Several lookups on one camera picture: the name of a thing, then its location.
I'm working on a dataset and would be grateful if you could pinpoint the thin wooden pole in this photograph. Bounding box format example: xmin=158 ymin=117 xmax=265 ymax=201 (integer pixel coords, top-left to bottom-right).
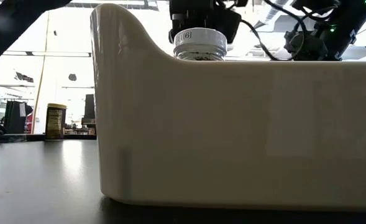
xmin=30 ymin=9 xmax=51 ymax=134

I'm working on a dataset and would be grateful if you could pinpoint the white plastic bin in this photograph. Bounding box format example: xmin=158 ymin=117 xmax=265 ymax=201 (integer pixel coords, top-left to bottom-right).
xmin=89 ymin=2 xmax=366 ymax=212

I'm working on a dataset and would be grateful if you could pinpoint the black background cabinet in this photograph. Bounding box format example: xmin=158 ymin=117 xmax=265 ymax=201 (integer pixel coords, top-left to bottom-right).
xmin=3 ymin=100 xmax=34 ymax=134

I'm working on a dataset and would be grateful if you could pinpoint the yellow-lid spice jar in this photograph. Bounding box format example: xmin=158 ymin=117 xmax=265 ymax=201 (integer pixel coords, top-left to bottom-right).
xmin=44 ymin=103 xmax=68 ymax=141

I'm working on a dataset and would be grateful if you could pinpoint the red background object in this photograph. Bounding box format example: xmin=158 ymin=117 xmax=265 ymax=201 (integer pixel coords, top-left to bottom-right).
xmin=25 ymin=113 xmax=34 ymax=134

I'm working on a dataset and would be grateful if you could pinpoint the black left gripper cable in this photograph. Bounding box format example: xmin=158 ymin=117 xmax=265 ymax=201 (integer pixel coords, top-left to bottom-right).
xmin=240 ymin=18 xmax=298 ymax=62

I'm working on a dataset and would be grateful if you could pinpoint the white-lid seasoning jar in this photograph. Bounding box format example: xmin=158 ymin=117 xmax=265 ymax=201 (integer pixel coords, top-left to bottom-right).
xmin=172 ymin=27 xmax=228 ymax=62

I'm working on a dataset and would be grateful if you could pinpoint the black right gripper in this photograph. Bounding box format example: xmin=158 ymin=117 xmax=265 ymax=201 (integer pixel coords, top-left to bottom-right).
xmin=284 ymin=29 xmax=329 ymax=62

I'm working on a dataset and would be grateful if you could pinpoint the black metal table frame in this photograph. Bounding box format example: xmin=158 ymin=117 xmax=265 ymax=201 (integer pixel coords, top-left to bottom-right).
xmin=0 ymin=133 xmax=97 ymax=143

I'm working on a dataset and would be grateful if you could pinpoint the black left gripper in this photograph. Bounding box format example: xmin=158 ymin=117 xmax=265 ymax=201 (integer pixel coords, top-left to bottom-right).
xmin=169 ymin=0 xmax=249 ymax=44

